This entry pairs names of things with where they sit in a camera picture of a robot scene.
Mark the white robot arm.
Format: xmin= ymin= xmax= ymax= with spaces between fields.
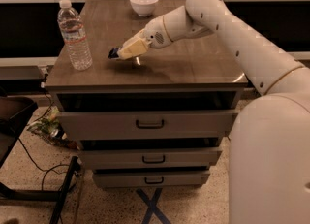
xmin=116 ymin=0 xmax=310 ymax=224

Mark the clear plastic water bottle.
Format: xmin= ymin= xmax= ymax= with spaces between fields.
xmin=57 ymin=0 xmax=92 ymax=71

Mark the white ceramic bowl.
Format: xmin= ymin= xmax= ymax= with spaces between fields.
xmin=130 ymin=0 xmax=159 ymax=16

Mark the grey three-drawer cabinet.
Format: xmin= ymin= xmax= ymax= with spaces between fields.
xmin=46 ymin=0 xmax=247 ymax=175

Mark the top grey drawer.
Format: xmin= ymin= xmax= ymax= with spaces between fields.
xmin=57 ymin=110 xmax=237 ymax=141

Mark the grey drawer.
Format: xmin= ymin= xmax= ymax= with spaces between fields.
xmin=78 ymin=147 xmax=222 ymax=170
xmin=57 ymin=110 xmax=237 ymax=141
xmin=93 ymin=170 xmax=210 ymax=188

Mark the green snack bag pile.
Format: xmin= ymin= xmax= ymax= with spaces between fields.
xmin=27 ymin=106 xmax=78 ymax=150

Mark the middle grey drawer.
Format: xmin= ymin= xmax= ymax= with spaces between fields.
xmin=78 ymin=147 xmax=222 ymax=170

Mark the bottom grey drawer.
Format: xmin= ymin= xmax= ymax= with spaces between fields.
xmin=93 ymin=170 xmax=210 ymax=188

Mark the black table frame left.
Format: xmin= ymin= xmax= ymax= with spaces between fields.
xmin=0 ymin=95 xmax=79 ymax=224

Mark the black floor cable left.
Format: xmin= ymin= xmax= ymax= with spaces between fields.
xmin=17 ymin=137 xmax=78 ymax=193

